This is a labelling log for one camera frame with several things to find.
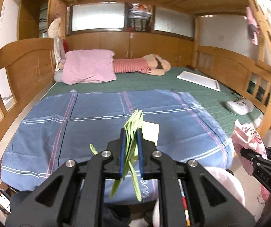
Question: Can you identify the pink pillow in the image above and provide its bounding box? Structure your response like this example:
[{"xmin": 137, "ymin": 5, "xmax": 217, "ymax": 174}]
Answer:
[{"xmin": 61, "ymin": 49, "xmax": 116, "ymax": 85}]

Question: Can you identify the wooden bed frame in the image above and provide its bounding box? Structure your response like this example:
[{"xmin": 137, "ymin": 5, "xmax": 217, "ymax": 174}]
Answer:
[{"xmin": 0, "ymin": 0, "xmax": 271, "ymax": 173}]

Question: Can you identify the white paper note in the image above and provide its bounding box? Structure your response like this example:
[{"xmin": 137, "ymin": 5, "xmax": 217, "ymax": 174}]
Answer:
[{"xmin": 142, "ymin": 121, "xmax": 159, "ymax": 145}]

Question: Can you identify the frosted glass window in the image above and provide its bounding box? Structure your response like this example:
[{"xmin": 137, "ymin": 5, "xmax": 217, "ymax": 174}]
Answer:
[{"xmin": 71, "ymin": 2, "xmax": 125, "ymax": 31}]

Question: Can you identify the green wrapper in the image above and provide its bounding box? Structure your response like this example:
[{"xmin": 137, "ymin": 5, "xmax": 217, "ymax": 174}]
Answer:
[{"xmin": 89, "ymin": 109, "xmax": 144, "ymax": 202}]

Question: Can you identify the white handheld appliance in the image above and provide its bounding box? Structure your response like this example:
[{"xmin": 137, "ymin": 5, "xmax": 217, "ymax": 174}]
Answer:
[{"xmin": 225, "ymin": 99, "xmax": 254, "ymax": 116}]

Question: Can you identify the smartphone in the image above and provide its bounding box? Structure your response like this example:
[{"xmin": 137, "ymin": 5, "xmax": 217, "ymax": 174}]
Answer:
[{"xmin": 0, "ymin": 190, "xmax": 11, "ymax": 215}]

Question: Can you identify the white flat board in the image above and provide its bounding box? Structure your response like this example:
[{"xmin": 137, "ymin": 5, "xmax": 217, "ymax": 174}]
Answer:
[{"xmin": 176, "ymin": 71, "xmax": 221, "ymax": 92}]

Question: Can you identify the white mesh trash basket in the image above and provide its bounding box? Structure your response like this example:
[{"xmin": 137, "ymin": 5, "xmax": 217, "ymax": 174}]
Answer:
[{"xmin": 151, "ymin": 166, "xmax": 245, "ymax": 226}]

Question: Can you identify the white plush toy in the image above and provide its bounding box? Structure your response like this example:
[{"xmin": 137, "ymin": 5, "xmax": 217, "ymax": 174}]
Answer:
[{"xmin": 48, "ymin": 17, "xmax": 66, "ymax": 71}]

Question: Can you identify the green bed mat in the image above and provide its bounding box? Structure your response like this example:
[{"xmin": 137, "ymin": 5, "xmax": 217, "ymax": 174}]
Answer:
[{"xmin": 45, "ymin": 67, "xmax": 263, "ymax": 136}]

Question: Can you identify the blue plaid blanket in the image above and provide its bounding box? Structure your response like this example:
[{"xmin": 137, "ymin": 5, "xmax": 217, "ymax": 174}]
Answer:
[{"xmin": 1, "ymin": 90, "xmax": 234, "ymax": 191}]

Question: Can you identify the striped plush doll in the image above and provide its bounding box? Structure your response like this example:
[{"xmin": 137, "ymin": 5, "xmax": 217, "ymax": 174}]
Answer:
[{"xmin": 113, "ymin": 54, "xmax": 171, "ymax": 76}]

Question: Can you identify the pink white plastic bag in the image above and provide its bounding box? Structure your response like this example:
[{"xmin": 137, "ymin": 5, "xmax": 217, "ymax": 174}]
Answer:
[{"xmin": 231, "ymin": 119, "xmax": 267, "ymax": 176}]

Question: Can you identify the pink hanging cloth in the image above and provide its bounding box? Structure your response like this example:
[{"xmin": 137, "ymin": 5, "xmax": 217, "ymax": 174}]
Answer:
[{"xmin": 246, "ymin": 6, "xmax": 260, "ymax": 46}]

